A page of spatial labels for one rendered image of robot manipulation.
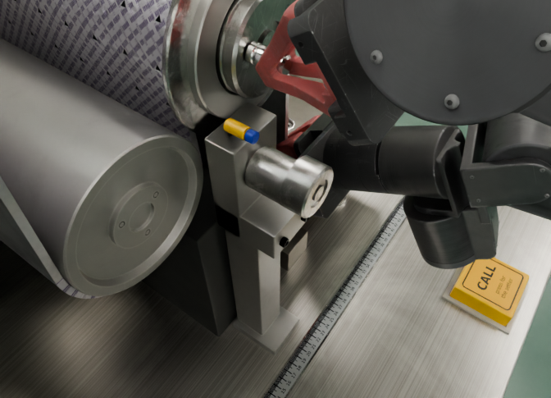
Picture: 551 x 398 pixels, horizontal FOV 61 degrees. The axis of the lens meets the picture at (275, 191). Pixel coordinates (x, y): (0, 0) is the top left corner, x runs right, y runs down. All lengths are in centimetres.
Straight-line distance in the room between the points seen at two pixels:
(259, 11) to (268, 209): 15
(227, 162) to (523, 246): 48
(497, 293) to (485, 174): 30
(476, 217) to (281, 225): 16
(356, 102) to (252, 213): 18
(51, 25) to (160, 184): 14
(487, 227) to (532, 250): 30
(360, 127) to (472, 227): 22
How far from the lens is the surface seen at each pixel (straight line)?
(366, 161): 39
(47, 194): 30
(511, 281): 64
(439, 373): 59
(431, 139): 37
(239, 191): 34
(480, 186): 36
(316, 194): 32
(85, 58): 38
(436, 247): 42
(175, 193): 35
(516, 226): 73
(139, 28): 31
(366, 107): 21
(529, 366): 170
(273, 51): 27
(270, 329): 56
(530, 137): 35
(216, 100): 32
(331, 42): 20
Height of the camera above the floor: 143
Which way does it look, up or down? 50 degrees down
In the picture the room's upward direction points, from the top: straight up
